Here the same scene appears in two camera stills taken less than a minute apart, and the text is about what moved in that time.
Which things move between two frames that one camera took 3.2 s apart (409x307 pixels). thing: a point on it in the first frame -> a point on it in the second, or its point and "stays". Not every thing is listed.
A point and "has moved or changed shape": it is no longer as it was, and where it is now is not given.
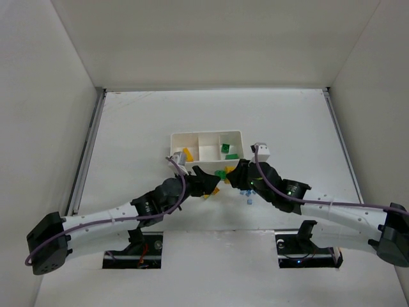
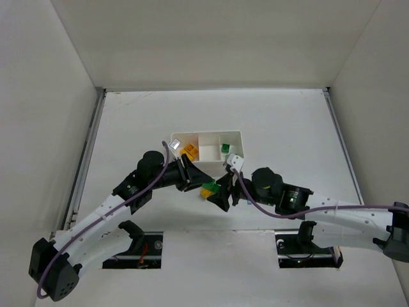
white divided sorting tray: (208, 149) stays
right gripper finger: (239, 176) -> (221, 198)
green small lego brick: (222, 173) has moved or changed shape
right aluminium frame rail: (342, 141) stays
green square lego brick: (225, 148) stays
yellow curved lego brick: (228, 169) has moved or changed shape
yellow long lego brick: (189, 157) stays
